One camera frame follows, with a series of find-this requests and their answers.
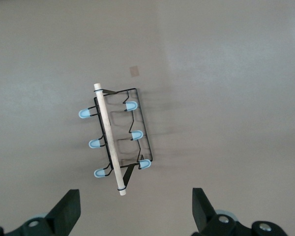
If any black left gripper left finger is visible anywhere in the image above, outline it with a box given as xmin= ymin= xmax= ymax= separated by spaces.
xmin=0 ymin=189 xmax=82 ymax=236

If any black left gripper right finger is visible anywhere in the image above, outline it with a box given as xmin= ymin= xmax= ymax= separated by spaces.
xmin=191 ymin=187 xmax=289 ymax=236

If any black wire cup holder rack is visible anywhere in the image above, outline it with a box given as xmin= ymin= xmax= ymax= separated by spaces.
xmin=78 ymin=83 xmax=154 ymax=197

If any brown table cover sheet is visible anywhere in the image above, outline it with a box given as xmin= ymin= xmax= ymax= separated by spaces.
xmin=0 ymin=0 xmax=295 ymax=236

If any small brown tape patch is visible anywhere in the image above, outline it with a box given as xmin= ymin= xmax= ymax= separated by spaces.
xmin=128 ymin=65 xmax=141 ymax=78

